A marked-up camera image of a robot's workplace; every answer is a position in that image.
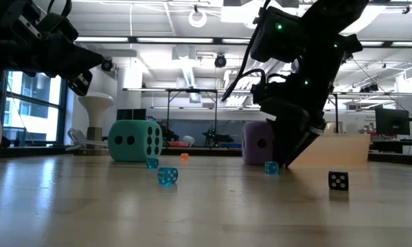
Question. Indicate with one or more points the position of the small black die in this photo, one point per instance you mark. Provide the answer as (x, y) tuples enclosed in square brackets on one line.
[(338, 181)]

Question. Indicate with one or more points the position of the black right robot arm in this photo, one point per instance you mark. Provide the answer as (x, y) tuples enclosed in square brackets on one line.
[(329, 31)]

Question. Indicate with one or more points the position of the orange translucent plastic bin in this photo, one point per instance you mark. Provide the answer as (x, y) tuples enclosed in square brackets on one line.
[(340, 151)]

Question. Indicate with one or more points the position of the white mushroom table lamp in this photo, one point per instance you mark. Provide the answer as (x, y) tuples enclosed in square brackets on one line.
[(95, 106)]

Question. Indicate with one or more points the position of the dark framed window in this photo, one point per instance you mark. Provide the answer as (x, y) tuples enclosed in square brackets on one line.
[(62, 113)]

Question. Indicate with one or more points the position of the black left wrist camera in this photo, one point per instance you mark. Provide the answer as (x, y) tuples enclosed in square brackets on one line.
[(60, 29)]

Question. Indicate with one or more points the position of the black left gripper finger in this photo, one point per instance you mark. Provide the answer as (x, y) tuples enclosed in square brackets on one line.
[(75, 54), (77, 70)]

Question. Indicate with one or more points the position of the large purple foam die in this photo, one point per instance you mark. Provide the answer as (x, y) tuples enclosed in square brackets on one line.
[(252, 151)]

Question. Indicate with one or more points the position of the black ceiling-hung camera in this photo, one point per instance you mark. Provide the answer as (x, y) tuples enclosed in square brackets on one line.
[(220, 61), (107, 65), (369, 88)]

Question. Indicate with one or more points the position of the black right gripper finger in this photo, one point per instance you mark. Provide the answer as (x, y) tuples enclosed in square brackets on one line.
[(293, 144)]

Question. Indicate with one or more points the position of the small translucent orange die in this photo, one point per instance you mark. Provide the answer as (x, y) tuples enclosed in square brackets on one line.
[(184, 156)]

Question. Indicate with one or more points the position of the black background robot arm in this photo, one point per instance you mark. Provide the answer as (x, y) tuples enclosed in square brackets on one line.
[(168, 134), (216, 138)]

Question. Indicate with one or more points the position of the rig LED light bar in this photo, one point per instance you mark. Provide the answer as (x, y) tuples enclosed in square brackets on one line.
[(175, 40)]

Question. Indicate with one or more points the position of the large teal foam die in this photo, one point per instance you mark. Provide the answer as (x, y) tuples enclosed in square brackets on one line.
[(130, 151)]

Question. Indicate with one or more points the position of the black metal stand frame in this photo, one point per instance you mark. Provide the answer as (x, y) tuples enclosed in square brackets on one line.
[(215, 109), (336, 113)]

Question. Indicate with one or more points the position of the small translucent blue die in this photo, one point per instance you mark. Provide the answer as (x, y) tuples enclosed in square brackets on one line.
[(272, 168), (167, 176), (152, 163)]

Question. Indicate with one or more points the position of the black computer monitor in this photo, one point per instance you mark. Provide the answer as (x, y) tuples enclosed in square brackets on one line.
[(130, 115), (392, 121)]

